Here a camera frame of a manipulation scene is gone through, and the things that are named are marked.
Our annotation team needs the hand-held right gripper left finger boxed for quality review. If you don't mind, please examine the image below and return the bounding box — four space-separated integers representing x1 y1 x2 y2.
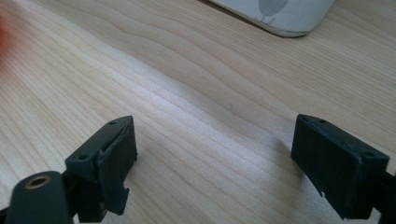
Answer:
64 115 138 224

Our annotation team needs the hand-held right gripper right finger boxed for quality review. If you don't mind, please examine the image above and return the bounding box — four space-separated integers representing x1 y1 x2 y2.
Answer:
290 113 390 220

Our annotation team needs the white rounded object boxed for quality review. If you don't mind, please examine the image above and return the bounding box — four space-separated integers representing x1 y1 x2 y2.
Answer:
208 0 336 38

